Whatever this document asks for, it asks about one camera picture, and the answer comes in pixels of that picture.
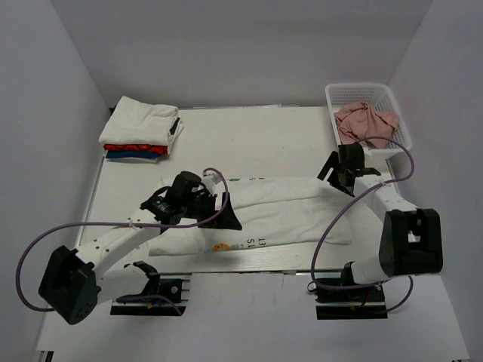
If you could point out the folded blue t-shirt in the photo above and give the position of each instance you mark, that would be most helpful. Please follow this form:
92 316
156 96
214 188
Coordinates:
133 156

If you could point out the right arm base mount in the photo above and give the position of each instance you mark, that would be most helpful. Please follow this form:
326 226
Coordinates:
363 303

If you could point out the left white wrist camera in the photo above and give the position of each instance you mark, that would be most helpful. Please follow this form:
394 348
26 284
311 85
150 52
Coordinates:
210 180

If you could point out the white plastic basket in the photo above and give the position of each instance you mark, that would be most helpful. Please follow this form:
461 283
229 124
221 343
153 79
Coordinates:
377 95

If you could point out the pink crumpled t-shirt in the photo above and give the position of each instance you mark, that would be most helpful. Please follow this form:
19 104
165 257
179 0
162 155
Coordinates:
361 122

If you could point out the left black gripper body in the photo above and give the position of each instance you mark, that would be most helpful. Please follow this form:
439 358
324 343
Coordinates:
199 208

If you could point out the white t-shirt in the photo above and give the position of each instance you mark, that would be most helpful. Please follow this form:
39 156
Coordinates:
272 212
134 122

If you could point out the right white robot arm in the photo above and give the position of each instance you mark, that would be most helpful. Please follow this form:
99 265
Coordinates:
410 243

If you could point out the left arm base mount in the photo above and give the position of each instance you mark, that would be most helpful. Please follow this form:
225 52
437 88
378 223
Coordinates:
162 295

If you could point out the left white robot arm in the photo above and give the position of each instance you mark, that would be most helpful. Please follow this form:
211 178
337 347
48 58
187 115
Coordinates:
77 280

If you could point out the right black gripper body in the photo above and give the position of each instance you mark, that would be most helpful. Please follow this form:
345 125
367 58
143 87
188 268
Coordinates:
334 178

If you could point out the folded red t-shirt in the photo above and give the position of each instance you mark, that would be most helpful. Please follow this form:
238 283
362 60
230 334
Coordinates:
157 149

